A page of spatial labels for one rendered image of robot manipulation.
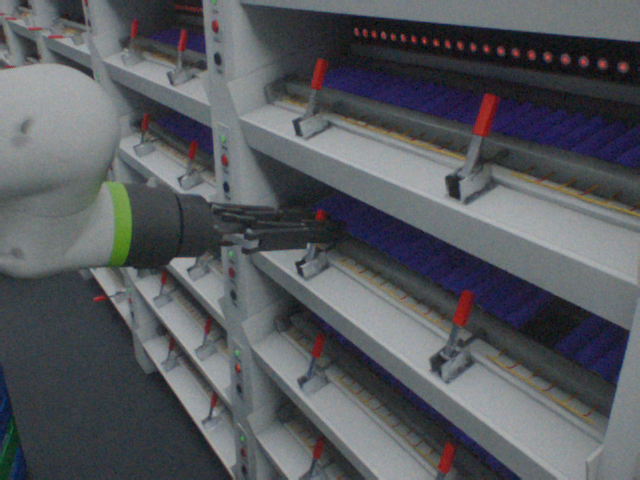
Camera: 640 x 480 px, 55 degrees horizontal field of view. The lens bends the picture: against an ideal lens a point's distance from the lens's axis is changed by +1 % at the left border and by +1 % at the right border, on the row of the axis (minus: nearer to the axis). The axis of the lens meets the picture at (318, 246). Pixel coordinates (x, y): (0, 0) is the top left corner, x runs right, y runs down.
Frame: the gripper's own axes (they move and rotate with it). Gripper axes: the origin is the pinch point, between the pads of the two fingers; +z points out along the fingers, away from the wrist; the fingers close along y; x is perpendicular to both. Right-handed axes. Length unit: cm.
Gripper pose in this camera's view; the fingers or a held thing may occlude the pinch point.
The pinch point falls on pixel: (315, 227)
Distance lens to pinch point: 81.7
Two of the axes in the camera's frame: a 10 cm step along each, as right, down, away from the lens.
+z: 8.2, -0.1, 5.8
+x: 1.9, -9.4, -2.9
